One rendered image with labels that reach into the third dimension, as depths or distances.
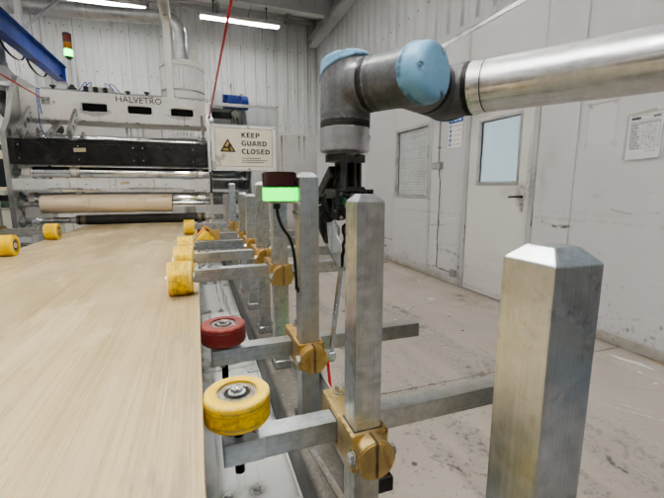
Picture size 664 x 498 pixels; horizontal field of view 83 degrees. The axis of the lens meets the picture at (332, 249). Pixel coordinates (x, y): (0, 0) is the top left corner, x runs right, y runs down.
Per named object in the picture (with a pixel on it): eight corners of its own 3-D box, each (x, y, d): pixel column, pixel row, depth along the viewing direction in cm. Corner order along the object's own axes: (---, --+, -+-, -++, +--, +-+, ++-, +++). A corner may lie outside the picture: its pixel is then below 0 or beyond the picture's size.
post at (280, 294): (287, 373, 100) (283, 190, 92) (290, 378, 97) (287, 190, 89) (274, 374, 99) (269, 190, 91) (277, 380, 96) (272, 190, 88)
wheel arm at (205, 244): (315, 242, 154) (315, 234, 154) (317, 244, 151) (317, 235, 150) (184, 249, 138) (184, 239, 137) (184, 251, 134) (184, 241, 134)
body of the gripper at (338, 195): (334, 223, 65) (334, 151, 63) (319, 219, 73) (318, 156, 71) (374, 222, 68) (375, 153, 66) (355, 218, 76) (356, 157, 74)
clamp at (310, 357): (307, 343, 81) (307, 321, 81) (328, 372, 69) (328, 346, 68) (282, 347, 80) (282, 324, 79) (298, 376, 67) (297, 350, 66)
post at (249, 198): (258, 318, 147) (254, 194, 139) (259, 321, 144) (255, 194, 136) (249, 319, 146) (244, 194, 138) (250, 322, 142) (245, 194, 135)
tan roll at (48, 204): (244, 208, 300) (243, 193, 298) (246, 209, 288) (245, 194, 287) (27, 212, 253) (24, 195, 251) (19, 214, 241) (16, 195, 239)
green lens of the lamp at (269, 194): (292, 200, 69) (292, 187, 69) (300, 201, 64) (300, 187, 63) (260, 200, 67) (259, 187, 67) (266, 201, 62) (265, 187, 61)
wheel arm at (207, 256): (336, 252, 131) (336, 242, 131) (340, 254, 128) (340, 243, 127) (182, 262, 115) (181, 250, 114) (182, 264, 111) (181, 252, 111)
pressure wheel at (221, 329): (244, 366, 76) (242, 311, 74) (249, 384, 69) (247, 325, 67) (203, 372, 74) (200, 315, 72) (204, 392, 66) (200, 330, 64)
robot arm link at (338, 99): (354, 40, 60) (307, 54, 66) (353, 122, 62) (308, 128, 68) (384, 56, 67) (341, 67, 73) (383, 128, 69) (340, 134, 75)
